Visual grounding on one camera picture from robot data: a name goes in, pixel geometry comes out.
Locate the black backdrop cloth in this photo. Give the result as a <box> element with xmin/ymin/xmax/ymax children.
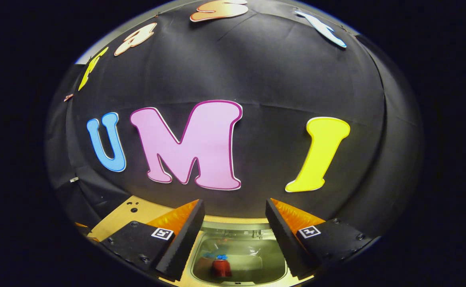
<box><xmin>45</xmin><ymin>0</ymin><xmax>424</xmax><ymax>240</ymax></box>

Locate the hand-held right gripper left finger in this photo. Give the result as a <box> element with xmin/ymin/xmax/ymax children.
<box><xmin>101</xmin><ymin>199</ymin><xmax>206</xmax><ymax>281</ymax></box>

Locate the wooden desktop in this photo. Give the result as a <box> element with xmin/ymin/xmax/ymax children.
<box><xmin>88</xmin><ymin>195</ymin><xmax>313</xmax><ymax>287</ymax></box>

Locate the pale green garbage bin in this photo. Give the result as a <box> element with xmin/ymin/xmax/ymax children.
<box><xmin>181</xmin><ymin>221</ymin><xmax>297</xmax><ymax>287</ymax></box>

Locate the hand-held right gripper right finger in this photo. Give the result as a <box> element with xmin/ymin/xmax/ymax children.
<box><xmin>265</xmin><ymin>198</ymin><xmax>373</xmax><ymax>279</ymax></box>

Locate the red pop can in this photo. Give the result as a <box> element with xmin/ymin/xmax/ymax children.
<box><xmin>211</xmin><ymin>259</ymin><xmax>232</xmax><ymax>278</ymax></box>

